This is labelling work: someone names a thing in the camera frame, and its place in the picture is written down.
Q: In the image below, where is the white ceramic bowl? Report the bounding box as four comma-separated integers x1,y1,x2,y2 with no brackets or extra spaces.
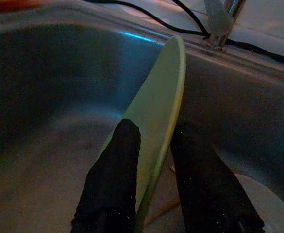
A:
211,143,284,233

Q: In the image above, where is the stainless steel sink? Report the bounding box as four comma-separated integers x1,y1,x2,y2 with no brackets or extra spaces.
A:
0,0,284,233

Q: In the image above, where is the steel gooseneck faucet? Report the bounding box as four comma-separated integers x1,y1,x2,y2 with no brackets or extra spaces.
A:
200,0,247,51

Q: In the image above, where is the green plate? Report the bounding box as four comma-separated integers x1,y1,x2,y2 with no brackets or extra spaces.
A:
93,35,186,233

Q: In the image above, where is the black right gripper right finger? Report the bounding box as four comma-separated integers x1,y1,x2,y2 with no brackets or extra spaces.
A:
169,122,265,233

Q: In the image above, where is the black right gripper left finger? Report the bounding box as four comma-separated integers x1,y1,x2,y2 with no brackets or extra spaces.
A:
70,118,142,233

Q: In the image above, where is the thin black counter cable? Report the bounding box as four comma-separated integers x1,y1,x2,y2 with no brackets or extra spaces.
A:
224,38,284,65
172,0,212,37
83,0,207,36

